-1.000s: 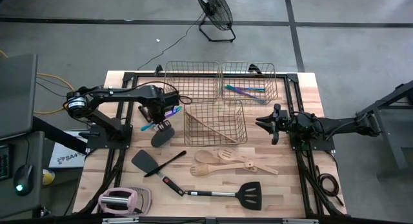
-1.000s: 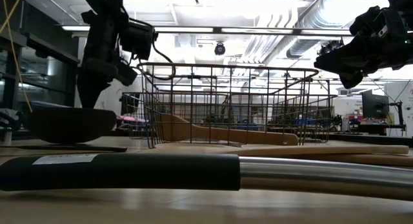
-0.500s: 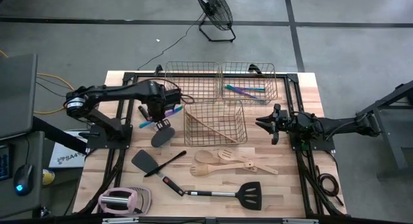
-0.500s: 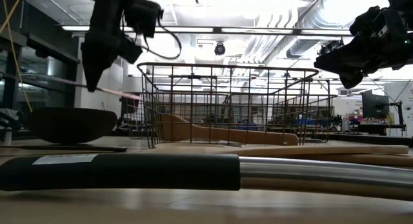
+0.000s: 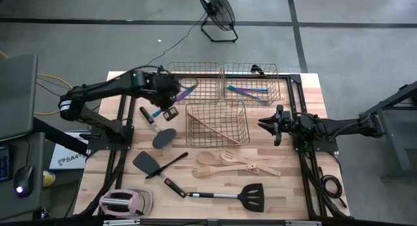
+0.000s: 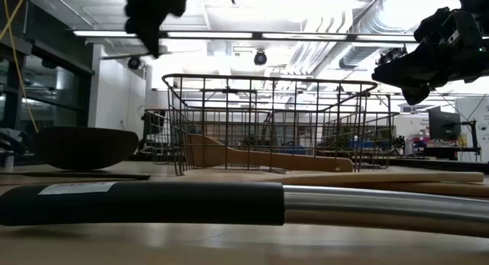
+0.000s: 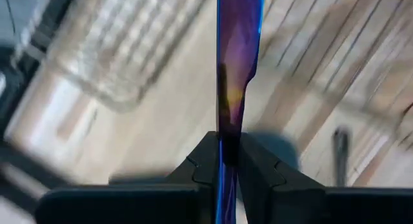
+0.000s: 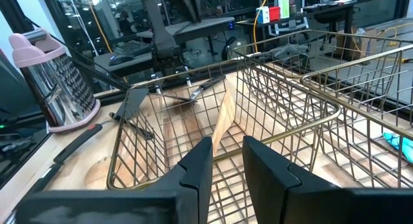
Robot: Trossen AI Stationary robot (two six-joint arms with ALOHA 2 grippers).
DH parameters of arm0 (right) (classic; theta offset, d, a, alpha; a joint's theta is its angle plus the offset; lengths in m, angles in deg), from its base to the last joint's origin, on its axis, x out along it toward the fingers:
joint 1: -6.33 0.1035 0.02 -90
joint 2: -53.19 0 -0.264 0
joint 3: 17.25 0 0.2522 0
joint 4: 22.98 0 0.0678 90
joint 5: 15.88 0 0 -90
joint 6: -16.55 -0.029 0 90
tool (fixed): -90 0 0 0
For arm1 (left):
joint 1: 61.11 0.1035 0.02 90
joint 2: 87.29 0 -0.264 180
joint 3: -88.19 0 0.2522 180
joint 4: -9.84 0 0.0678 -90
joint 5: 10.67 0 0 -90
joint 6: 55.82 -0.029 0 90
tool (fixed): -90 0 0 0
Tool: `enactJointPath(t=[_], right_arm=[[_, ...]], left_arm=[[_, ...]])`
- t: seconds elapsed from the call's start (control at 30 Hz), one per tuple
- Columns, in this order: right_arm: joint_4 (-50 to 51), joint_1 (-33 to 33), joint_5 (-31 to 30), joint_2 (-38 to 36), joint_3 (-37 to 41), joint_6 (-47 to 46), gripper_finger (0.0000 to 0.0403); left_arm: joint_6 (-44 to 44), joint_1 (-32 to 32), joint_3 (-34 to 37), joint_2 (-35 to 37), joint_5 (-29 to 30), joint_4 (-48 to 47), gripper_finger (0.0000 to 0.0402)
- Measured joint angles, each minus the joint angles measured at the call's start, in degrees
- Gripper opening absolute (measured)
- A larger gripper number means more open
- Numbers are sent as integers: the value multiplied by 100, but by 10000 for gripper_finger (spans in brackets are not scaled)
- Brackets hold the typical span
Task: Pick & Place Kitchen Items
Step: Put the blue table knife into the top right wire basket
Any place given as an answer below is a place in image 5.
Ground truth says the yellow round object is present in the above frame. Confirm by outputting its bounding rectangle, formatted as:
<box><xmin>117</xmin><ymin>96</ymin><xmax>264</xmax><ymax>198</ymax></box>
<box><xmin>42</xmin><ymin>170</ymin><xmax>56</xmax><ymax>188</ymax></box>

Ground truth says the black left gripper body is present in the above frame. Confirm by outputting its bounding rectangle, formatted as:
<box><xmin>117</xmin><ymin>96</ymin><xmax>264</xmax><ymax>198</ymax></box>
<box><xmin>146</xmin><ymin>69</ymin><xmax>182</xmax><ymax>107</ymax></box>

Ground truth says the dark side desk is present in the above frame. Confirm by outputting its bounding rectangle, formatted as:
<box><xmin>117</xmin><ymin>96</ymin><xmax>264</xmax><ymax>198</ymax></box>
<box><xmin>0</xmin><ymin>131</ymin><xmax>46</xmax><ymax>222</ymax></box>

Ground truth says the black diagonal metal beam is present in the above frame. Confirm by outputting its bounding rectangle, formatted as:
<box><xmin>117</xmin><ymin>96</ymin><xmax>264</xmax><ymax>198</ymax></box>
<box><xmin>32</xmin><ymin>117</ymin><xmax>91</xmax><ymax>156</ymax></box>

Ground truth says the black metal stand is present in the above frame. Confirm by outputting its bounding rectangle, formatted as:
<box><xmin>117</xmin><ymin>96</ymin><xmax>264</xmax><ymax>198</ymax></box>
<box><xmin>358</xmin><ymin>81</ymin><xmax>417</xmax><ymax>181</ymax></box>

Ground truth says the grey flat panel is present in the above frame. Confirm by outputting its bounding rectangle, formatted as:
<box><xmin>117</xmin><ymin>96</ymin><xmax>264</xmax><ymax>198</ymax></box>
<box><xmin>0</xmin><ymin>54</ymin><xmax>39</xmax><ymax>142</ymax></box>

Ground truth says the black floor fan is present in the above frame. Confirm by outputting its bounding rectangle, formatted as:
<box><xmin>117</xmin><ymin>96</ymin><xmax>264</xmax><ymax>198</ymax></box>
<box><xmin>195</xmin><ymin>0</ymin><xmax>239</xmax><ymax>44</ymax></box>

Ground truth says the black slotted turner steel handle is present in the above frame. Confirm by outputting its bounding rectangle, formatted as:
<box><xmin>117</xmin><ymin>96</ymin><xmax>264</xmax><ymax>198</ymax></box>
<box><xmin>186</xmin><ymin>182</ymin><xmax>266</xmax><ymax>214</ymax></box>

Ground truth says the white printed box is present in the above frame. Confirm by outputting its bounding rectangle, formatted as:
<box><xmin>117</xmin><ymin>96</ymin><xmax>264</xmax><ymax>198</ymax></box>
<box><xmin>48</xmin><ymin>130</ymin><xmax>88</xmax><ymax>171</ymax></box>

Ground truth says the black computer mouse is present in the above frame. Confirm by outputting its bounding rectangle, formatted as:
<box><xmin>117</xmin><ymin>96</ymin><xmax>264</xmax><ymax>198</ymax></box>
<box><xmin>13</xmin><ymin>165</ymin><xmax>35</xmax><ymax>199</ymax></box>

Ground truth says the pink box grater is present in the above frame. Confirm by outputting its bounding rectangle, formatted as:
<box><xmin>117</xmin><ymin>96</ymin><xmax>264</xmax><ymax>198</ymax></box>
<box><xmin>98</xmin><ymin>188</ymin><xmax>154</xmax><ymax>219</ymax></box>

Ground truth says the coiled black cable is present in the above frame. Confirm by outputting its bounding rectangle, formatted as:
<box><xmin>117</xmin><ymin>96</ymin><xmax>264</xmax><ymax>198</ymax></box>
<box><xmin>320</xmin><ymin>167</ymin><xmax>349</xmax><ymax>210</ymax></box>

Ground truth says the grey square turner red-black handle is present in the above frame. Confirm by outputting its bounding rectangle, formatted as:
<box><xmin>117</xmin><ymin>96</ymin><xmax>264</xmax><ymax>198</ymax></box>
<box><xmin>132</xmin><ymin>150</ymin><xmax>187</xmax><ymax>199</ymax></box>

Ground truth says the black oval turner red-black handle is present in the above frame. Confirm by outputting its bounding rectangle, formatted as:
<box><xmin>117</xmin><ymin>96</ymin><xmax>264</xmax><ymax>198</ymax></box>
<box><xmin>139</xmin><ymin>106</ymin><xmax>178</xmax><ymax>150</ymax></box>

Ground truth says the silver black camera rail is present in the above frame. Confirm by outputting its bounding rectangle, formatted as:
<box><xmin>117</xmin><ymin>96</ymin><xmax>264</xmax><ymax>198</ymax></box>
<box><xmin>102</xmin><ymin>218</ymin><xmax>323</xmax><ymax>226</ymax></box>

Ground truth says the gold wire basket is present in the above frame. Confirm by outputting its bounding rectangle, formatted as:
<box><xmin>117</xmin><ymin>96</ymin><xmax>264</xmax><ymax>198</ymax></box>
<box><xmin>222</xmin><ymin>62</ymin><xmax>281</xmax><ymax>106</ymax></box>
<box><xmin>184</xmin><ymin>100</ymin><xmax>251</xmax><ymax>148</ymax></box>
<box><xmin>167</xmin><ymin>61</ymin><xmax>223</xmax><ymax>105</ymax></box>

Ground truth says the wooden slotted spoon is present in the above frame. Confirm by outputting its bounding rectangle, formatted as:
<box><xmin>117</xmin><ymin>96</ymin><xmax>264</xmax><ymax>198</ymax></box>
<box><xmin>191</xmin><ymin>163</ymin><xmax>257</xmax><ymax>179</ymax></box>

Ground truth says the black knife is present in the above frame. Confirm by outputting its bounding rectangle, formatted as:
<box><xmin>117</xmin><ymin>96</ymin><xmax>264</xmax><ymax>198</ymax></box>
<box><xmin>145</xmin><ymin>151</ymin><xmax>190</xmax><ymax>180</ymax></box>

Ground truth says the black fan power cable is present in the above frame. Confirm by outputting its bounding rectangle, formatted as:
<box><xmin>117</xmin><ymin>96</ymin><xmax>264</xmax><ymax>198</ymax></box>
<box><xmin>145</xmin><ymin>12</ymin><xmax>208</xmax><ymax>66</ymax></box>

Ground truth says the yellow cable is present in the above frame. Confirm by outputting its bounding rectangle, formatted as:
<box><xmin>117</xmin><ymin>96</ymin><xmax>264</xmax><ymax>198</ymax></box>
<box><xmin>0</xmin><ymin>49</ymin><xmax>74</xmax><ymax>117</ymax></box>

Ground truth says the black keyboard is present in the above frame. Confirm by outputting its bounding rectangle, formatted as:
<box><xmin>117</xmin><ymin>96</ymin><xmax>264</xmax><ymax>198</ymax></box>
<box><xmin>0</xmin><ymin>146</ymin><xmax>11</xmax><ymax>183</ymax></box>

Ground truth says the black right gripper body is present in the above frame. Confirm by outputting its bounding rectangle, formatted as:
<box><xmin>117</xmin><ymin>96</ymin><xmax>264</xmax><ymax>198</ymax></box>
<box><xmin>274</xmin><ymin>104</ymin><xmax>299</xmax><ymax>147</ymax></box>

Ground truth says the black bracket clamp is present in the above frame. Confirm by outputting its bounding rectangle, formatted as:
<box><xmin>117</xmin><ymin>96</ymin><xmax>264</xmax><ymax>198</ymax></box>
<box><xmin>250</xmin><ymin>64</ymin><xmax>266</xmax><ymax>76</ymax></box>

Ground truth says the slotted wooden spatula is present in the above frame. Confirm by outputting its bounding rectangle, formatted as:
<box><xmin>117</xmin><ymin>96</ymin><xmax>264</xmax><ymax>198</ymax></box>
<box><xmin>220</xmin><ymin>148</ymin><xmax>282</xmax><ymax>177</ymax></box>

